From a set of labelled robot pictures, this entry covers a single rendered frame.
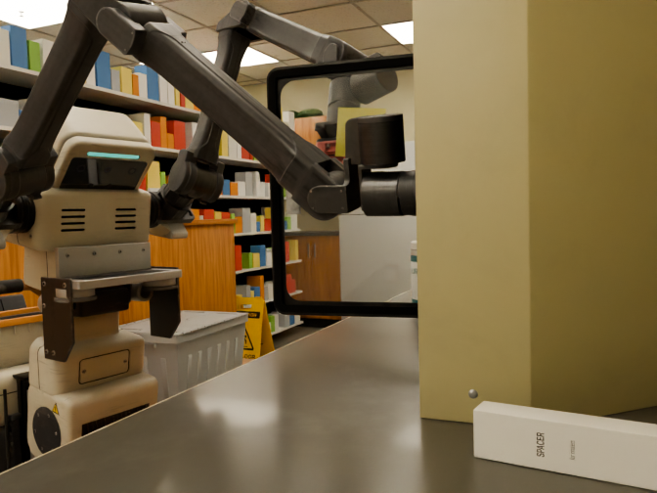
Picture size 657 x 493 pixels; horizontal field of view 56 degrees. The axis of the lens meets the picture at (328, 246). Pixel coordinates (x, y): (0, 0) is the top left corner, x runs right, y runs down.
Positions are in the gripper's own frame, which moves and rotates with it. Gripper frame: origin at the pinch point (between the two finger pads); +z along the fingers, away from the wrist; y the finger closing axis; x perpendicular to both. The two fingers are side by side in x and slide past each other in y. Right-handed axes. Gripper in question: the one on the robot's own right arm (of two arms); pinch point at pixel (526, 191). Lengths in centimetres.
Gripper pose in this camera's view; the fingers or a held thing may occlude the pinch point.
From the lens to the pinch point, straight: 75.1
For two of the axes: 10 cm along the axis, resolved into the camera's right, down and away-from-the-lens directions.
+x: 0.1, 10.0, 0.6
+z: 9.2, 0.1, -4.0
